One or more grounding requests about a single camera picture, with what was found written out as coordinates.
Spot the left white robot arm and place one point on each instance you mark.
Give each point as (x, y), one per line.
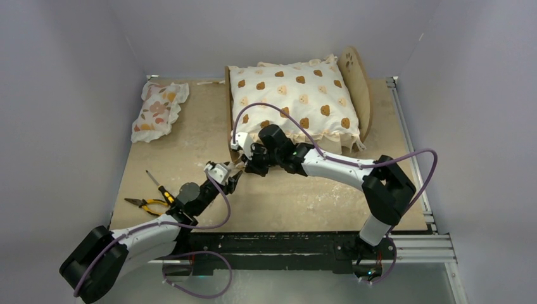
(104, 256)

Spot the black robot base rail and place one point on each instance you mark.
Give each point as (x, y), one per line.
(340, 252)

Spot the yellow black screwdriver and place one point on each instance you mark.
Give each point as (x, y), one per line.
(168, 197)

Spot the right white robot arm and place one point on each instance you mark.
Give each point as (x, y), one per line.
(387, 189)

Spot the yellow handled pliers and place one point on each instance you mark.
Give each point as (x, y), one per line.
(154, 207)

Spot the floral print small pillow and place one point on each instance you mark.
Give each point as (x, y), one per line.
(161, 105)

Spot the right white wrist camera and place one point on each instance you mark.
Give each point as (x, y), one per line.
(242, 142)

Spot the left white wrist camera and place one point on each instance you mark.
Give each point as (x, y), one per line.
(219, 172)

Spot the wooden pet bed frame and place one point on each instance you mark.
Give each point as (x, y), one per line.
(356, 84)

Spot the bear print white cushion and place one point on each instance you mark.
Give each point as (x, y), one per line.
(293, 100)

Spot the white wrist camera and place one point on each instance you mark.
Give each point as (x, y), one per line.
(242, 142)
(219, 172)

